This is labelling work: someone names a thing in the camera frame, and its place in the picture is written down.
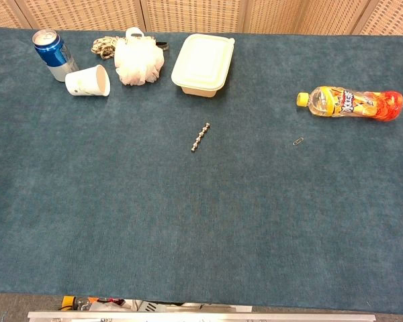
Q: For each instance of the aluminium profile rail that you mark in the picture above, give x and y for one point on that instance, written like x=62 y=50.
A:
x=201 y=316

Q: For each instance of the woven folding screen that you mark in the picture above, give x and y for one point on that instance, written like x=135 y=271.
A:
x=201 y=15

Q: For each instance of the silver magnetic ball chain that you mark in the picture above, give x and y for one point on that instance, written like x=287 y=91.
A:
x=200 y=137

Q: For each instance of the yellow connector box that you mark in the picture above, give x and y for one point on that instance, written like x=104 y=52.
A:
x=67 y=303

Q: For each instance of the orange drink plastic bottle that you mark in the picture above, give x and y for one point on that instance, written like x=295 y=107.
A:
x=356 y=104

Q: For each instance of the metal paper clip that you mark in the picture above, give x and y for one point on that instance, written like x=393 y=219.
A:
x=298 y=141

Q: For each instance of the pale mesh bath sponge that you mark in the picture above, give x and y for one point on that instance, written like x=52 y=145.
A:
x=138 y=60

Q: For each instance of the blue and silver drink can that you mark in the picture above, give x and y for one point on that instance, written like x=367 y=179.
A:
x=50 y=50

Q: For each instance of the teal felt table mat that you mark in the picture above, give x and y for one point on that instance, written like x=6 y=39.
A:
x=201 y=201

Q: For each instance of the cream lidded food container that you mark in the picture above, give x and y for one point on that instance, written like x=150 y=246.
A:
x=203 y=63

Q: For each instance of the white paper cup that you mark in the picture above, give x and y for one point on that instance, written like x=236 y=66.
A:
x=87 y=81

